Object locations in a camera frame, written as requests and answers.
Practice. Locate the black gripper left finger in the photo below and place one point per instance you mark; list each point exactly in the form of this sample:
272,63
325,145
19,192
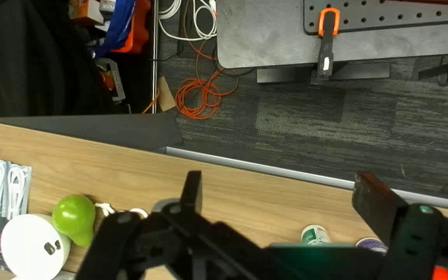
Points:
191,190

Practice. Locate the grey pegboard plate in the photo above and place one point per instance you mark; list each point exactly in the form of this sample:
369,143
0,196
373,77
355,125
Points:
389,16

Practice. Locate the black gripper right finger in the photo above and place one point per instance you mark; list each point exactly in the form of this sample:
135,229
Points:
379,207

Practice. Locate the black cloth cover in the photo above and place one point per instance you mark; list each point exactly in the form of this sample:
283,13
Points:
22,56

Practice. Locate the white bowl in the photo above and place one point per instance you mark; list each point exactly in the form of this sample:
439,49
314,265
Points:
31,248

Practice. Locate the orange black clamp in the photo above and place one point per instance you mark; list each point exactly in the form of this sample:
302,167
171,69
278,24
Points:
328,31

